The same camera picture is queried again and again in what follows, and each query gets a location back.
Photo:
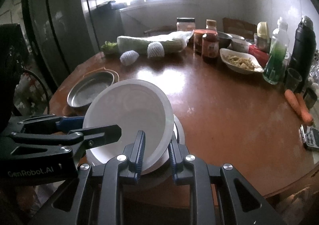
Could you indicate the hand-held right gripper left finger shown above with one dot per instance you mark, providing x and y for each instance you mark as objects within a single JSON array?
[{"x": 139, "y": 155}]

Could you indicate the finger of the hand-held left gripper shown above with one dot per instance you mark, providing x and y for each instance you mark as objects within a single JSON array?
[
  {"x": 69, "y": 123},
  {"x": 99, "y": 133}
]

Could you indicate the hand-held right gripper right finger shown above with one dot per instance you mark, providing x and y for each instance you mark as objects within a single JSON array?
[{"x": 172, "y": 162}]

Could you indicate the red paper noodle bowl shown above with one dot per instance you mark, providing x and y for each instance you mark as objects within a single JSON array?
[
  {"x": 129, "y": 105},
  {"x": 179, "y": 130}
]

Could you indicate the round steel pan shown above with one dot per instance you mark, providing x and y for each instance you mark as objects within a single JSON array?
[{"x": 87, "y": 90}]

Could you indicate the pink apple-shaped plate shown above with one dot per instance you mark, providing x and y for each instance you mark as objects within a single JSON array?
[{"x": 94, "y": 70}]

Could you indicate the fruit in white foam net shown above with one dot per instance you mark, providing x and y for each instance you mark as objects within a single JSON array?
[
  {"x": 155, "y": 50},
  {"x": 129, "y": 57}
]

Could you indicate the green lettuce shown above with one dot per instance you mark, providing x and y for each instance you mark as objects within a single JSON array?
[{"x": 109, "y": 47}]

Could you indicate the dark refrigerator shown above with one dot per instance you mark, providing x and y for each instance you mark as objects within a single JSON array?
[{"x": 62, "y": 28}]

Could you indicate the wrapped napa cabbage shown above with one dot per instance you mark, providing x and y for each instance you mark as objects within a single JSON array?
[{"x": 139, "y": 42}]

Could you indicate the white oval dish with food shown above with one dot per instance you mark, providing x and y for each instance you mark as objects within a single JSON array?
[{"x": 239, "y": 62}]

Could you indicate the sauce jar with red lid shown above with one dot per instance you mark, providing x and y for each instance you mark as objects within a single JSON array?
[{"x": 197, "y": 40}]

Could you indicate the small steel bowl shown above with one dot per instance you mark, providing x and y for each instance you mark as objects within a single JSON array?
[{"x": 224, "y": 39}]

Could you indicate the orange carrot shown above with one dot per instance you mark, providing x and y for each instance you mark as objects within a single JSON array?
[
  {"x": 292, "y": 99},
  {"x": 305, "y": 111}
]

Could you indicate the white ceramic bowl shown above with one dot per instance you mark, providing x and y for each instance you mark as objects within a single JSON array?
[{"x": 240, "y": 44}]

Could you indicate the clear jar with black lid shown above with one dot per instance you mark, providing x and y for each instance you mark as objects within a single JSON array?
[{"x": 185, "y": 26}]

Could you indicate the red box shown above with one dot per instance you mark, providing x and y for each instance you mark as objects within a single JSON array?
[{"x": 258, "y": 52}]

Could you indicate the silver electronic device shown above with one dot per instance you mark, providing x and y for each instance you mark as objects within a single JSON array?
[{"x": 311, "y": 138}]

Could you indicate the green liquid plastic bottle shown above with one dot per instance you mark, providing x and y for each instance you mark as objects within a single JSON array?
[{"x": 275, "y": 60}]

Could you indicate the steel cup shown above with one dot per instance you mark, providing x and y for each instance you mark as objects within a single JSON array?
[{"x": 261, "y": 43}]

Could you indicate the wooden chair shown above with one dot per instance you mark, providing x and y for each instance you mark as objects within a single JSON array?
[{"x": 239, "y": 27}]

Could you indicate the small steel mug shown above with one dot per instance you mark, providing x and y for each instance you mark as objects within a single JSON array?
[{"x": 310, "y": 98}]

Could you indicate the yellow lidded cup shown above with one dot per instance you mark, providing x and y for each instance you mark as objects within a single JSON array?
[{"x": 263, "y": 29}]

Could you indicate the black thermos flask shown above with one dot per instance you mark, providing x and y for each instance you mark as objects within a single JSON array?
[{"x": 302, "y": 50}]

